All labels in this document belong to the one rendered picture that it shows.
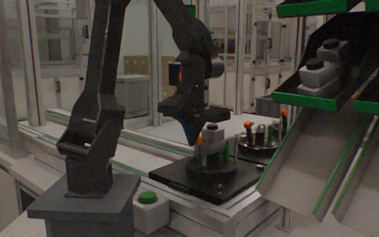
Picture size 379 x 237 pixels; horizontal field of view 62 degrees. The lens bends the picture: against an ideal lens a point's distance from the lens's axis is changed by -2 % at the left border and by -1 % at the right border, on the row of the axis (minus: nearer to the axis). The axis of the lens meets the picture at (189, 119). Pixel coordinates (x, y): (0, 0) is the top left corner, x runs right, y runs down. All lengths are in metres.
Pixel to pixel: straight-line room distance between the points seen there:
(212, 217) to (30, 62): 1.23
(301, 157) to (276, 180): 0.07
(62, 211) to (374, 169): 0.54
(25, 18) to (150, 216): 1.19
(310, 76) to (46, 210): 0.48
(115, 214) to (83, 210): 0.05
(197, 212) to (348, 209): 0.29
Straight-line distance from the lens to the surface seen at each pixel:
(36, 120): 1.70
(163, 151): 1.12
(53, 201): 0.56
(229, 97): 6.37
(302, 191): 0.67
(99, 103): 0.52
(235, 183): 0.80
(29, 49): 1.67
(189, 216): 0.72
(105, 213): 0.50
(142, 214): 0.72
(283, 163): 0.72
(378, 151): 0.70
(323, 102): 0.59
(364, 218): 0.65
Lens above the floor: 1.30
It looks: 13 degrees down
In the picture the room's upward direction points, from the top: straight up
